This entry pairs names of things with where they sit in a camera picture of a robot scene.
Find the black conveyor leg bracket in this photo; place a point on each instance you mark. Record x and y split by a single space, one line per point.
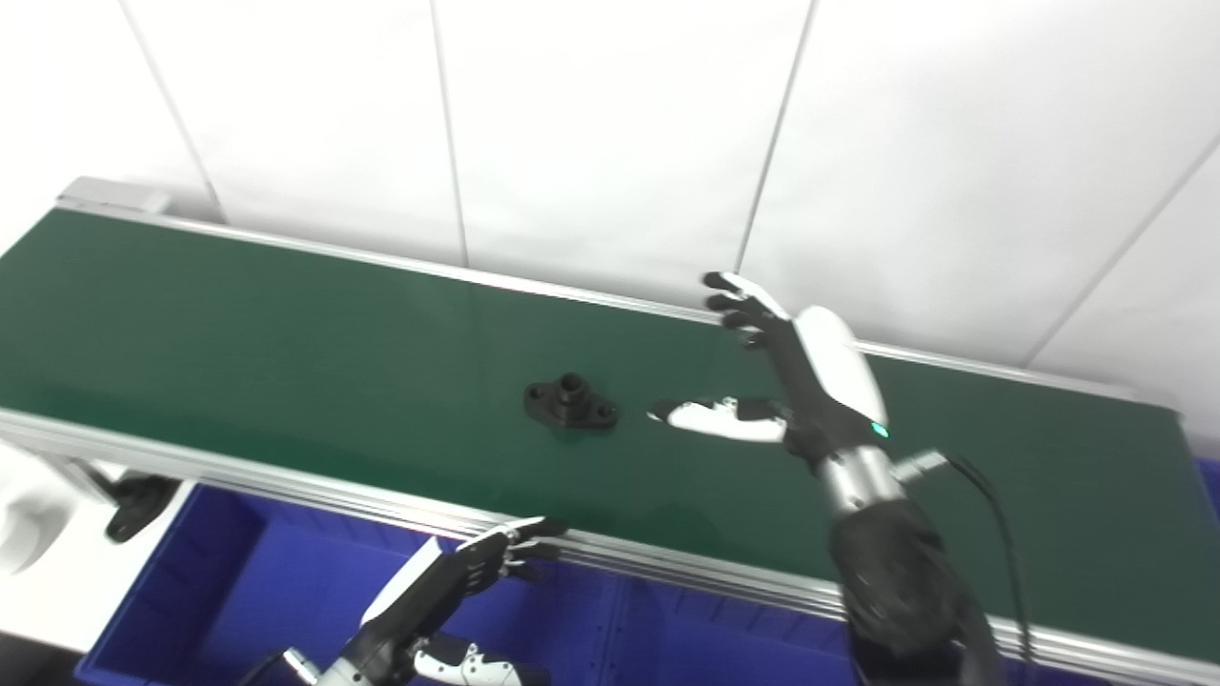
138 500

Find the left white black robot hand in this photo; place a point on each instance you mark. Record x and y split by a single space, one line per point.
419 600

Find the black flanged machine part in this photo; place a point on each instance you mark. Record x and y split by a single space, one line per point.
570 402

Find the green conveyor belt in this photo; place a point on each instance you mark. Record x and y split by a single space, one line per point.
334 362

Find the right robot arm black forearm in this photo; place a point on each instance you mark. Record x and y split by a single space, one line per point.
896 572

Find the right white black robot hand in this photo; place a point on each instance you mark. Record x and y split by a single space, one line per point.
834 381

